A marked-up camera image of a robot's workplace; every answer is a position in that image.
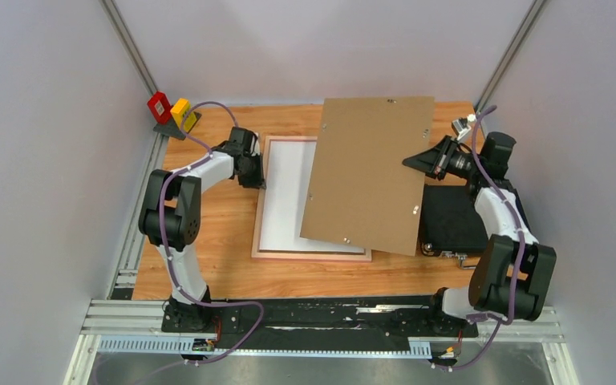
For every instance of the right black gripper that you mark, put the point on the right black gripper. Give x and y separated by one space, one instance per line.
433 161

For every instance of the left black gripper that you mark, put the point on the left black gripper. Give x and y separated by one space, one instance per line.
258 181

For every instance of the wooden picture frame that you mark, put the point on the wooden picture frame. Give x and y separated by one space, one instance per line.
260 212

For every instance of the Great Wall photo print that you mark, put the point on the Great Wall photo print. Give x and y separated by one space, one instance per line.
286 196

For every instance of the grey backing board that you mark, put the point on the grey backing board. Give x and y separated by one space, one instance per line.
360 193

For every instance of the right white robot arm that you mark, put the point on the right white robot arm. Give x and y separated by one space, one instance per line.
512 277

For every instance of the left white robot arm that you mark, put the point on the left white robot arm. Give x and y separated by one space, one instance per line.
170 218

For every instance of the black poker chip case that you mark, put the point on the black poker chip case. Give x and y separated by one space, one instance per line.
489 226

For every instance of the yellow small box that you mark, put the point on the yellow small box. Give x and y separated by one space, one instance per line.
184 118

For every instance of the red small box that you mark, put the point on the red small box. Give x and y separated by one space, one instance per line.
160 107

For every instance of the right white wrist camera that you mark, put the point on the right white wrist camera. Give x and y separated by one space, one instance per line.
463 126

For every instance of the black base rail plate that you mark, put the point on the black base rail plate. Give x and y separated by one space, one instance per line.
379 323

